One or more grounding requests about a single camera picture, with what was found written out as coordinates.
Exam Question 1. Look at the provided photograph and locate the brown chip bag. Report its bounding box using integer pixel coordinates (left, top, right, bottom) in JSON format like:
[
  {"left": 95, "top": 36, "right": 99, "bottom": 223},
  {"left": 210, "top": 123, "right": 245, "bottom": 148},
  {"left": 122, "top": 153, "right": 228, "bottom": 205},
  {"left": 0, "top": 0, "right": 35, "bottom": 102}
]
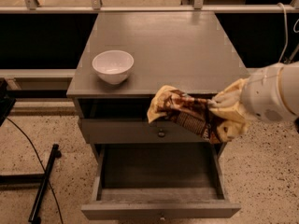
[{"left": 147, "top": 78, "right": 250, "bottom": 144}]

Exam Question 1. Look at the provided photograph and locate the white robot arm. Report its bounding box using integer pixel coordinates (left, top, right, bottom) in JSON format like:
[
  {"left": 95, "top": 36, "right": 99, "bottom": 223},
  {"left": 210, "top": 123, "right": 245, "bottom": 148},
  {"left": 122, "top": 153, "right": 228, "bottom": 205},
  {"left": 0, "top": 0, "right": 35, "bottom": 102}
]
[{"left": 208, "top": 62, "right": 299, "bottom": 123}]

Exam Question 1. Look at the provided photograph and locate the round metal drawer knob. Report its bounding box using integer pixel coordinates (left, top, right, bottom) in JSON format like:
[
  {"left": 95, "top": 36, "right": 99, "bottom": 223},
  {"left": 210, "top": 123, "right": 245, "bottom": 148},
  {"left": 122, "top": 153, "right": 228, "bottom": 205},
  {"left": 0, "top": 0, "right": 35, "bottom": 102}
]
[{"left": 158, "top": 129, "right": 165, "bottom": 138}]

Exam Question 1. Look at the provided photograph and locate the grey wooden drawer cabinet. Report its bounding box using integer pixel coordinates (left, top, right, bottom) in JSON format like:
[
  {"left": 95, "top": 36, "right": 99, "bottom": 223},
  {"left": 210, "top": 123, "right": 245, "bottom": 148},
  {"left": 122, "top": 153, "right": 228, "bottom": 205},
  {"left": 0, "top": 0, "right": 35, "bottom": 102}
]
[{"left": 66, "top": 10, "right": 262, "bottom": 161}]

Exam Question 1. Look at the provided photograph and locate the open grey bottom drawer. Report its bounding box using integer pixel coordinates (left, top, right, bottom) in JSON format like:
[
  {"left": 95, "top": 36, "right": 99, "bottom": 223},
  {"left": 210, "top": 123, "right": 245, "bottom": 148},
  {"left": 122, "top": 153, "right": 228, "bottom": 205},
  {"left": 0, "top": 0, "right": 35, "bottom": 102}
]
[{"left": 81, "top": 143, "right": 240, "bottom": 220}]

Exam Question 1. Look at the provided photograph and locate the grey middle drawer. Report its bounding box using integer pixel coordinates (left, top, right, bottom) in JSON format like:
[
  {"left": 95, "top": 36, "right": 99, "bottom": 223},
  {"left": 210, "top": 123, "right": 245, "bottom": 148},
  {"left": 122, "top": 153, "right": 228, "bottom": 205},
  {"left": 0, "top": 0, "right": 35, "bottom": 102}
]
[{"left": 78, "top": 119, "right": 204, "bottom": 144}]

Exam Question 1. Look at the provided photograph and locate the white ceramic bowl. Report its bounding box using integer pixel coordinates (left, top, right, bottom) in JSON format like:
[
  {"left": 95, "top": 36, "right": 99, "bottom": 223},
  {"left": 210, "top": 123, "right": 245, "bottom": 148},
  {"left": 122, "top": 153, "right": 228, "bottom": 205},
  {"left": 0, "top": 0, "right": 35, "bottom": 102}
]
[{"left": 92, "top": 50, "right": 135, "bottom": 85}]

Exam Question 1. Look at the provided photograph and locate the black floor stand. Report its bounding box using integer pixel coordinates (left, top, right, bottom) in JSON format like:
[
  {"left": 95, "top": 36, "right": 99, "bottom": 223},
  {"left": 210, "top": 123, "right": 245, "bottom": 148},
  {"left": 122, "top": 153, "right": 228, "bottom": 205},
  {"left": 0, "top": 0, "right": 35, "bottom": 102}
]
[{"left": 0, "top": 144, "right": 62, "bottom": 224}]

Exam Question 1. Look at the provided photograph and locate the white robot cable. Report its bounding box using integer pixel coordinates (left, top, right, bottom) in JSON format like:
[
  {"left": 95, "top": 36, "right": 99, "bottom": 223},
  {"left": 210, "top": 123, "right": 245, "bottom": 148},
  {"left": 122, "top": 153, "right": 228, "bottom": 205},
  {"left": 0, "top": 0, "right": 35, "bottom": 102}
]
[{"left": 276, "top": 2, "right": 299, "bottom": 63}]

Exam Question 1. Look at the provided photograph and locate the metal railing frame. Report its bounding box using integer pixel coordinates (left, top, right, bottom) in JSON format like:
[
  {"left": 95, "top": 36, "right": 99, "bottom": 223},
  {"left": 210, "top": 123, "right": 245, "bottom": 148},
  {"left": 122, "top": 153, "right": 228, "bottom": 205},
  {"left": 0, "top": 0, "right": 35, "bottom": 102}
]
[{"left": 0, "top": 0, "right": 299, "bottom": 15}]

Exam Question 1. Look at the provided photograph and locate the black cable on floor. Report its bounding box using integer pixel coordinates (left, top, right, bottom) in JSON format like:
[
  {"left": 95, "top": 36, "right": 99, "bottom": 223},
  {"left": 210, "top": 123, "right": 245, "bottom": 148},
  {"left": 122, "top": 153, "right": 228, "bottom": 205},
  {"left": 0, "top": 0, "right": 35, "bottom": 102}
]
[{"left": 6, "top": 117, "right": 64, "bottom": 224}]

